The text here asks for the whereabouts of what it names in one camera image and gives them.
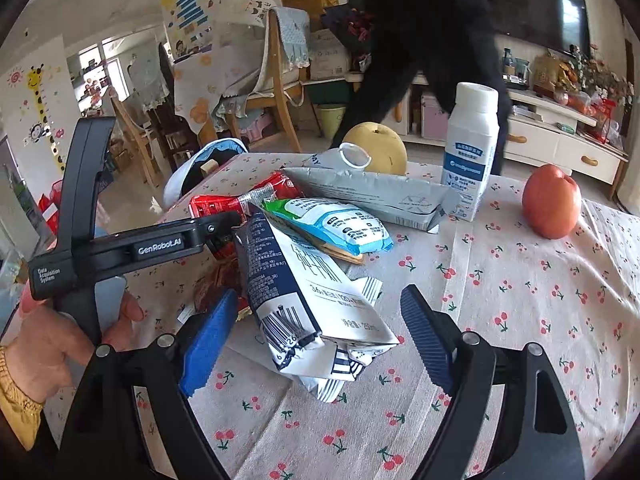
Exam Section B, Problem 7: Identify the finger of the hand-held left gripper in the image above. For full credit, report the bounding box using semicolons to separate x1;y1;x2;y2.
207;237;238;261
192;211;244;242

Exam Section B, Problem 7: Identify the white and blue bag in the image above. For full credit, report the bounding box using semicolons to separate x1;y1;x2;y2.
164;137;249;206

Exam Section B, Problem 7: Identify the light green bin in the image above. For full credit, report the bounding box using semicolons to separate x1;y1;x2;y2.
315;104;348;141

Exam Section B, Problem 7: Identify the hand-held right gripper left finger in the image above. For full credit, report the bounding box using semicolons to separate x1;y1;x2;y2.
57;287;241;480

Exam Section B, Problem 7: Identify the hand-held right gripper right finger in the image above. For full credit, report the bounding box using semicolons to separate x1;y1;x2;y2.
400;284;586;480

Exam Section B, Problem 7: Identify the red apple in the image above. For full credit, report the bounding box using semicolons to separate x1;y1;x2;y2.
521;163;583;240

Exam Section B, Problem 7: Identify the white cardboard box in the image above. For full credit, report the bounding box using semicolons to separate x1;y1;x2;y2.
307;30;351;81

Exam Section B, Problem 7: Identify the light blue towel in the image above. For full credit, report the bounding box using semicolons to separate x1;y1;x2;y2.
272;7;311;68

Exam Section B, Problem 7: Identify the brown snack wrapper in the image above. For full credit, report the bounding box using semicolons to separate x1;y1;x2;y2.
192;255;251;322

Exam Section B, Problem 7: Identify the printed white cloth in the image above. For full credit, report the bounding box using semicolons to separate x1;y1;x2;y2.
172;0;273;131

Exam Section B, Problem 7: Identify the dark wrapped flower bouquet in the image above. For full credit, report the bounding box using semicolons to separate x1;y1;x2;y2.
322;5;376;71

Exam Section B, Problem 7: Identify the white plastic bottle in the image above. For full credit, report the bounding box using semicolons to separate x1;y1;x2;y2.
441;81;500;222

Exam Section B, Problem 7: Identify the black television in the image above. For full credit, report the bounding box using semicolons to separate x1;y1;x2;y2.
487;0;592;56

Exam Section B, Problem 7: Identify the white television cabinet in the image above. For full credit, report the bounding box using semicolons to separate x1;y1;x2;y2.
300;72;630;201

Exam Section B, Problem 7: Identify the white navy milk carton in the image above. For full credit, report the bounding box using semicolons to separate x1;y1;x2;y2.
232;205;401;403

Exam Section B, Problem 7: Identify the yellow pear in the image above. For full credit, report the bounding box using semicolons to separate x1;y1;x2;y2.
342;122;408;177

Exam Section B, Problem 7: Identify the red snack wrapper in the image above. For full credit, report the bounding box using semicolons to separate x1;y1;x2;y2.
189;171;306;221

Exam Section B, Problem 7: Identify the wooden dining chair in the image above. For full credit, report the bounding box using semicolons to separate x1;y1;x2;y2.
110;92;161;176

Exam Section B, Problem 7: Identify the dried flower arrangement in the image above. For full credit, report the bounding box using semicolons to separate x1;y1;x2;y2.
570;45;632;106

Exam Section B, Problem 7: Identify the person's left hand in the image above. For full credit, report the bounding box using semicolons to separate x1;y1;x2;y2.
5;280;146;402

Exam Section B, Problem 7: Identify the gold foil packet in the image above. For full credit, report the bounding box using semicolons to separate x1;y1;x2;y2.
320;240;366;267

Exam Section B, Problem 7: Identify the green blue snack wrapper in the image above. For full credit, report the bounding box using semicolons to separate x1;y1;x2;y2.
262;197;396;257

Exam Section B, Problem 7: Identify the grey carton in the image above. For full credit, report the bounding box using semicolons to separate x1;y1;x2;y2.
282;166;461;233

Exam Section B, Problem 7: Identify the cherry print tablecloth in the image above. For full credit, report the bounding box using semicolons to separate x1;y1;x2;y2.
120;152;640;480

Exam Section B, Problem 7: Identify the pink storage box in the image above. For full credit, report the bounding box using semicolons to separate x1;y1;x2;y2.
421;92;451;141

